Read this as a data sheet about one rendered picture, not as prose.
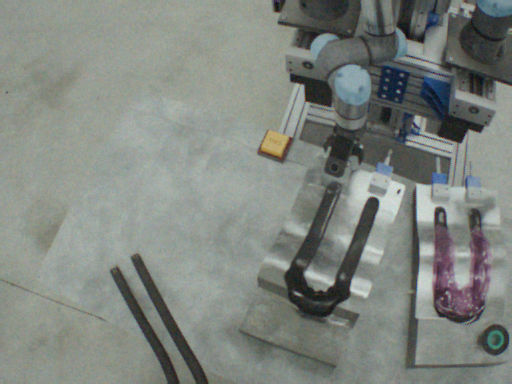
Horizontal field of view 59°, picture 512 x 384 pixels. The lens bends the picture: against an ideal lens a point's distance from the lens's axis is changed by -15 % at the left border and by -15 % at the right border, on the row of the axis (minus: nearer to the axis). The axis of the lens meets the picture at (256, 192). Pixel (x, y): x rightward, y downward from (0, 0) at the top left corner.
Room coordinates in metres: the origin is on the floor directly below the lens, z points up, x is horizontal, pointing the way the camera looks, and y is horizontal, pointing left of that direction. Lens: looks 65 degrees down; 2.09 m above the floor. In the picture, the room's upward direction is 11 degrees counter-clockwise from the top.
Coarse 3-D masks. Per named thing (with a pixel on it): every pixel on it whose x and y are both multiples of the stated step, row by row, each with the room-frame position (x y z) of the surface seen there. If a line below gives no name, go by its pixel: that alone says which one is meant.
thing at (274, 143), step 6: (270, 132) 0.76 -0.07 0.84; (276, 132) 0.76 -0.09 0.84; (270, 138) 0.74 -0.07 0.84; (276, 138) 0.74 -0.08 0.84; (282, 138) 0.74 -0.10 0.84; (288, 138) 0.74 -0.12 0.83; (264, 144) 0.73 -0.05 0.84; (270, 144) 0.73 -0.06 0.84; (276, 144) 0.72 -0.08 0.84; (282, 144) 0.72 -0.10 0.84; (264, 150) 0.72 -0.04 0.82; (270, 150) 0.71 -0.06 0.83; (276, 150) 0.70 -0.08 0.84; (282, 150) 0.70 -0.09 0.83
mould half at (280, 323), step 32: (320, 160) 0.62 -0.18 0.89; (320, 192) 0.53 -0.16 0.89; (352, 192) 0.51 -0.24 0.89; (288, 224) 0.47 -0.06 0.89; (352, 224) 0.43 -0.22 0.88; (384, 224) 0.41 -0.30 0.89; (288, 256) 0.37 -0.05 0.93; (320, 256) 0.36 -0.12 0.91; (320, 288) 0.28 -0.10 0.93; (352, 288) 0.26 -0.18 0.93; (288, 320) 0.23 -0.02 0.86; (320, 320) 0.21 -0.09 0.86; (352, 320) 0.19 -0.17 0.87; (320, 352) 0.13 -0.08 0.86
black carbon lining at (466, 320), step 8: (440, 208) 0.43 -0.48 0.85; (472, 208) 0.41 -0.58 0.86; (440, 216) 0.41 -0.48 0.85; (472, 216) 0.39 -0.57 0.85; (480, 216) 0.38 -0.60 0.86; (440, 224) 0.39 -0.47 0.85; (472, 224) 0.37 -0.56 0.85; (480, 224) 0.36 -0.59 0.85; (440, 312) 0.15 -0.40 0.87; (480, 312) 0.12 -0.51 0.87; (456, 320) 0.12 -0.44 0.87; (464, 320) 0.11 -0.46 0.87; (472, 320) 0.10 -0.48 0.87
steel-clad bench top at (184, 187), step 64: (128, 128) 0.91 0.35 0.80; (192, 128) 0.85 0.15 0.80; (256, 128) 0.81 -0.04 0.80; (128, 192) 0.68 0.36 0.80; (192, 192) 0.64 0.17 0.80; (256, 192) 0.61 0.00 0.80; (64, 256) 0.52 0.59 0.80; (128, 256) 0.49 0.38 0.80; (192, 256) 0.46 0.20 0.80; (256, 256) 0.43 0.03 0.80; (384, 256) 0.35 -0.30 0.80; (128, 320) 0.31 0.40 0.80; (192, 320) 0.28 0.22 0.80; (384, 320) 0.18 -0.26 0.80
